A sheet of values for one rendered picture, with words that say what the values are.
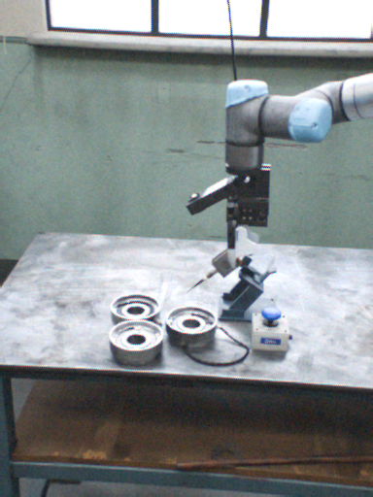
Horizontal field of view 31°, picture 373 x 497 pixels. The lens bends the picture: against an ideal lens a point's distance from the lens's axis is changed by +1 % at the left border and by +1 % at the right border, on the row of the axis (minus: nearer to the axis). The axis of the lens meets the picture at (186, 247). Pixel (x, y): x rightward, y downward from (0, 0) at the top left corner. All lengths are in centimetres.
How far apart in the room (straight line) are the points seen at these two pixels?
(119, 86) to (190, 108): 31
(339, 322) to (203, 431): 38
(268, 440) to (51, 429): 48
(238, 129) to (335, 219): 183
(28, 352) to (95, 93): 171
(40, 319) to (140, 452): 35
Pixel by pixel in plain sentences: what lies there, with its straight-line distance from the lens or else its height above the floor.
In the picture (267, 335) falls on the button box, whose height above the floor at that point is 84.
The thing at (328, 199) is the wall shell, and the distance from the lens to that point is 298.
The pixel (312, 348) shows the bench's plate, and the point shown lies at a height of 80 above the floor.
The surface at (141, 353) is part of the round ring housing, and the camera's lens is 126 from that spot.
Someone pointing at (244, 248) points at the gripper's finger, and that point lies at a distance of 131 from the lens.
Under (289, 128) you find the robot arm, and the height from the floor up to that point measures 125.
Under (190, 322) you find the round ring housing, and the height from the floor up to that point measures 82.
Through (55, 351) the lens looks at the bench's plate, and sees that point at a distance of 134.
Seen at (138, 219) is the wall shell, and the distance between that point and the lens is 302.
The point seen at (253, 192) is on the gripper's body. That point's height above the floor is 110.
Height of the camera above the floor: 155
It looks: 26 degrees down
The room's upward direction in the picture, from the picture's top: 2 degrees clockwise
